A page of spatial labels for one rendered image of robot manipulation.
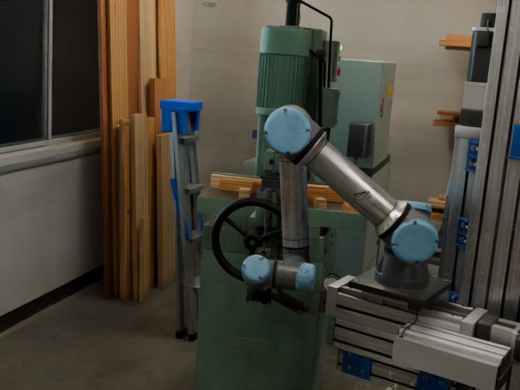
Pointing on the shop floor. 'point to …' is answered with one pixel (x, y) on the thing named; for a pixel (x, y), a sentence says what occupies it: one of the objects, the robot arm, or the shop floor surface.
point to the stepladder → (185, 204)
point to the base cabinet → (257, 333)
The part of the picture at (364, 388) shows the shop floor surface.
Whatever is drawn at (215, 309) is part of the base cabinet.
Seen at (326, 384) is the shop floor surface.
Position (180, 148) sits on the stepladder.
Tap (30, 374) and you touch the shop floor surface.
